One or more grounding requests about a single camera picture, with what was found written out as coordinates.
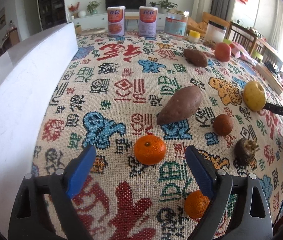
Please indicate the dark orange tangerine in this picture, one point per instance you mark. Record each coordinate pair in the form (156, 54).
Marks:
(223, 125)

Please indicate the left pink tin can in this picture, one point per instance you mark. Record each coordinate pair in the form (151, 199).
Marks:
(116, 21)

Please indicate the glass jar blue label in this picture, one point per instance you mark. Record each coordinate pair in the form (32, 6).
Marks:
(176, 23)

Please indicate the green potted plant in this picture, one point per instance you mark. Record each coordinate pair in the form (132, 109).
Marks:
(93, 6)
(165, 4)

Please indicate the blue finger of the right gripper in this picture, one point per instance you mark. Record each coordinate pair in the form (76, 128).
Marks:
(275, 109)

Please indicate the green potted plant left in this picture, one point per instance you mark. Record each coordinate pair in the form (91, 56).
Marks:
(93, 6)

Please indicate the small wooden hairpin table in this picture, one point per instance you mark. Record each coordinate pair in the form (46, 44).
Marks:
(131, 18)

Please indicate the colourful snack bag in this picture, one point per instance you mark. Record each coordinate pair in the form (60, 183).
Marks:
(238, 51)

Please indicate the red apple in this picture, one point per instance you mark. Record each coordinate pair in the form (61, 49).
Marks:
(222, 52)

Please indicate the dark glass cabinet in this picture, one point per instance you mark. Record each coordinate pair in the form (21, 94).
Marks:
(51, 13)

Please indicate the white cardboard box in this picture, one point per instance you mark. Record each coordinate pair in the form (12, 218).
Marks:
(29, 74)

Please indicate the clear jar black lid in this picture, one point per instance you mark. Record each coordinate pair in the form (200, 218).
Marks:
(215, 32)

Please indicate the small yellow lid jar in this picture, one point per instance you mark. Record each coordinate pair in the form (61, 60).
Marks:
(194, 36)

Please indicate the red flower vase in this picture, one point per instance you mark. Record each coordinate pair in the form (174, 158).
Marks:
(73, 9)

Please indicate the long sweet potato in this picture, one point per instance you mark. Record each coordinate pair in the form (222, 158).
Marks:
(183, 104)

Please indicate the green potted plant right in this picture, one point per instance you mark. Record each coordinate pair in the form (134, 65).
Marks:
(165, 4)

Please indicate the orange lounge chair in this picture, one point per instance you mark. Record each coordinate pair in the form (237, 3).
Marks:
(202, 25)

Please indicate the patterned woven tablecloth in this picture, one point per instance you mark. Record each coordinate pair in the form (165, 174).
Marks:
(110, 96)

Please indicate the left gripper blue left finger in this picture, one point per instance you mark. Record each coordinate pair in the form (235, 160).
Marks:
(30, 218)

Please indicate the small dark sweet potato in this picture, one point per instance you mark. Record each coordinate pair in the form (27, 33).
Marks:
(196, 57)

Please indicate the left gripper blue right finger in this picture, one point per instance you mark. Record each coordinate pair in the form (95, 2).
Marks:
(251, 216)

